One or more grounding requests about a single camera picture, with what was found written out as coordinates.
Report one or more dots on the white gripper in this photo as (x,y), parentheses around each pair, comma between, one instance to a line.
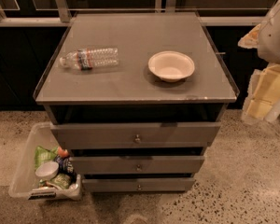
(274,36)

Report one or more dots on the grey drawer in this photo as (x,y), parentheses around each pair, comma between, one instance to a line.
(139,184)
(123,165)
(135,135)

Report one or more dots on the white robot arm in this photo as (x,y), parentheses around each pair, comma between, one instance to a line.
(269,36)

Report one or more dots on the grey top drawer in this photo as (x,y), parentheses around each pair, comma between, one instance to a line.
(135,135)

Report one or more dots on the grey drawer cabinet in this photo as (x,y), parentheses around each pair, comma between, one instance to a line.
(129,92)

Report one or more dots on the grey bottom drawer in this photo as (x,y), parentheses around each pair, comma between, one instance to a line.
(139,184)

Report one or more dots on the white paper bowl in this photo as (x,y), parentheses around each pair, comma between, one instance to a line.
(171,66)

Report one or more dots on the clear plastic water bottle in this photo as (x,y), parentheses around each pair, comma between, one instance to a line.
(87,59)

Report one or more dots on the dark blue snack bag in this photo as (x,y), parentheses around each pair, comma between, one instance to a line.
(66,167)

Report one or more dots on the green packet in bin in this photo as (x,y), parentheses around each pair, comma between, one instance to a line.
(60,181)

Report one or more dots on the green snack bag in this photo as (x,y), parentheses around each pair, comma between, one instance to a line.
(43,155)

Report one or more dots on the small white cup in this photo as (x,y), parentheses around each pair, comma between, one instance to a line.
(47,170)

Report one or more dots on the clear plastic storage bin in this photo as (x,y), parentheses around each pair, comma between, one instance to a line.
(25,184)

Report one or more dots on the metal railing frame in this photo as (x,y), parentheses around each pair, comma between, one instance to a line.
(63,12)

